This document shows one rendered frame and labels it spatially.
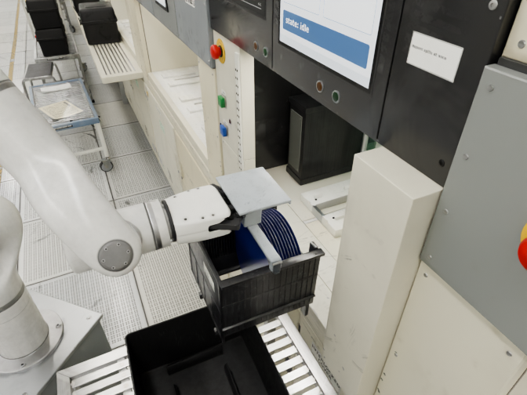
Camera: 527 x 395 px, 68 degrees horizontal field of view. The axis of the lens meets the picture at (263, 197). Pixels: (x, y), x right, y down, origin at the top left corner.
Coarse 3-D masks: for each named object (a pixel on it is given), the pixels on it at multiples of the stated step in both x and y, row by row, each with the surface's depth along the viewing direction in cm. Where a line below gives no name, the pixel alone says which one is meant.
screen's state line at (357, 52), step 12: (288, 12) 71; (288, 24) 72; (300, 24) 68; (312, 24) 65; (300, 36) 69; (312, 36) 66; (324, 36) 63; (336, 36) 60; (348, 36) 58; (324, 48) 64; (336, 48) 61; (348, 48) 58; (360, 48) 56; (360, 60) 57
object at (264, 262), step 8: (240, 232) 85; (248, 232) 80; (240, 240) 87; (248, 240) 81; (240, 248) 88; (248, 248) 83; (256, 248) 78; (240, 256) 90; (248, 256) 84; (256, 256) 79; (264, 256) 74; (240, 264) 91; (248, 264) 85; (256, 264) 80; (264, 264) 75
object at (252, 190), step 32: (224, 192) 70; (256, 192) 70; (256, 224) 74; (192, 256) 85; (224, 256) 91; (320, 256) 72; (224, 288) 65; (256, 288) 71; (288, 288) 75; (224, 320) 72; (256, 320) 76
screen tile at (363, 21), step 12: (324, 0) 61; (336, 0) 58; (348, 0) 56; (360, 0) 53; (372, 0) 51; (324, 12) 61; (336, 12) 59; (348, 12) 56; (360, 12) 54; (372, 12) 52; (348, 24) 57; (360, 24) 55; (372, 24) 52
